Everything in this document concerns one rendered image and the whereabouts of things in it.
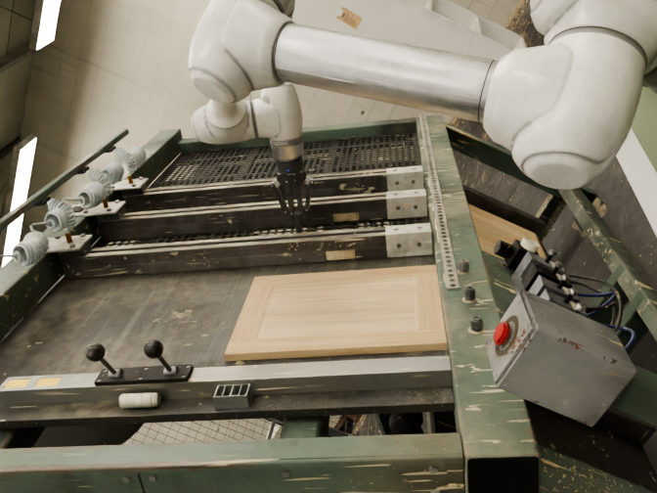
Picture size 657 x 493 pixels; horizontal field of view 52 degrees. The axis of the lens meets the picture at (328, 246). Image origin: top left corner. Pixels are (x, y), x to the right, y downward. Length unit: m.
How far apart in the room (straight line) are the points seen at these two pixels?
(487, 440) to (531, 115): 0.52
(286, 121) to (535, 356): 1.02
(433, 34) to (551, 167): 4.36
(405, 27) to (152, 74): 3.15
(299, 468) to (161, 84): 6.57
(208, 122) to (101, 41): 5.87
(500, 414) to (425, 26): 4.37
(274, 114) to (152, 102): 5.87
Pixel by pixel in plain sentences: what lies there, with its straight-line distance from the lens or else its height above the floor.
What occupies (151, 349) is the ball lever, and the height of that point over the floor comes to 1.45.
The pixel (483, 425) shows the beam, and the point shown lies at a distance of 1.20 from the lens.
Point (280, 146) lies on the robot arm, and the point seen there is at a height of 1.39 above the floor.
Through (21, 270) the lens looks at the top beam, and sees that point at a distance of 2.03.
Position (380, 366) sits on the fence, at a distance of 1.37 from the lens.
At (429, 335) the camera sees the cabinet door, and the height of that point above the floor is 0.92.
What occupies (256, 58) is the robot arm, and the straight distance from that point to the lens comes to 1.21.
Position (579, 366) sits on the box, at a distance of 1.07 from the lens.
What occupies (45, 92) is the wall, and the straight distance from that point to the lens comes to 8.15.
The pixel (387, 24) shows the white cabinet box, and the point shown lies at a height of 1.09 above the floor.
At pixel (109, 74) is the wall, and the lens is 7.72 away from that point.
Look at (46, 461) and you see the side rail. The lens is 1.33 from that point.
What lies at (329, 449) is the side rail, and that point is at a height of 1.09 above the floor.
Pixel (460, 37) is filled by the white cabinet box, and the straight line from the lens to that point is 5.38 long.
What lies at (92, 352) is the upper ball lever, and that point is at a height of 1.55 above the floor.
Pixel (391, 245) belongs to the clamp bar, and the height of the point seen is 1.00.
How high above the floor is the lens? 1.34
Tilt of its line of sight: 6 degrees down
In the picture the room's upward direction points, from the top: 67 degrees counter-clockwise
